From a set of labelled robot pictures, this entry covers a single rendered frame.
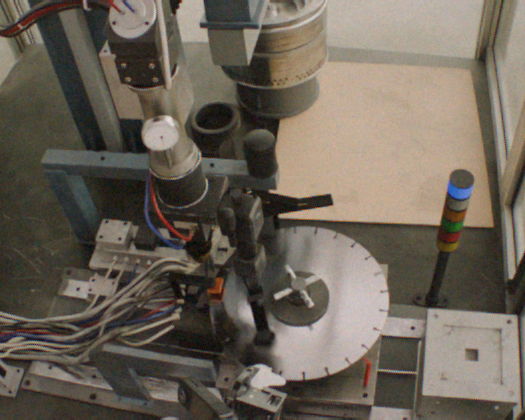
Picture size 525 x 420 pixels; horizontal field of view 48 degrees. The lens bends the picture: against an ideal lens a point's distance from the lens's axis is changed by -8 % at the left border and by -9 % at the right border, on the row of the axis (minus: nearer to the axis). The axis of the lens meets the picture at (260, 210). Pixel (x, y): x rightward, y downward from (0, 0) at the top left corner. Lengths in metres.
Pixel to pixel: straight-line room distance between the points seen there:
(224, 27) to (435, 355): 0.70
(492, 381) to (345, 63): 1.11
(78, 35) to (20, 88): 0.74
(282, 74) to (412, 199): 0.45
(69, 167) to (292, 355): 0.62
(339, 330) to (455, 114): 0.86
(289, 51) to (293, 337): 0.73
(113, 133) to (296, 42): 0.52
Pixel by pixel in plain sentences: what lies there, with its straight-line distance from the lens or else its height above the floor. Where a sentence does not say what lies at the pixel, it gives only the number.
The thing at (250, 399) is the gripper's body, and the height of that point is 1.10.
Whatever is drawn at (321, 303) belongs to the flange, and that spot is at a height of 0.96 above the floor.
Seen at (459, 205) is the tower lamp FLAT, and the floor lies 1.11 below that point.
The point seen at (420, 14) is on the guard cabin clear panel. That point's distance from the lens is 1.98.
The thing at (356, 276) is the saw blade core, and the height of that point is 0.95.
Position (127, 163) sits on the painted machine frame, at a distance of 1.31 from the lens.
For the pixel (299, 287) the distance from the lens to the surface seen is 1.12.
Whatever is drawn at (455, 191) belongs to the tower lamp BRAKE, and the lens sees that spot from 1.08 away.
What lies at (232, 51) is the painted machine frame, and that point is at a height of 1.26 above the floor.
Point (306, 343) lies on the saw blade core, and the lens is 1.13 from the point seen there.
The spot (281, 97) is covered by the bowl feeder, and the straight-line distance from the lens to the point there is 1.70.
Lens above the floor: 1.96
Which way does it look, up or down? 51 degrees down
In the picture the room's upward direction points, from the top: 8 degrees counter-clockwise
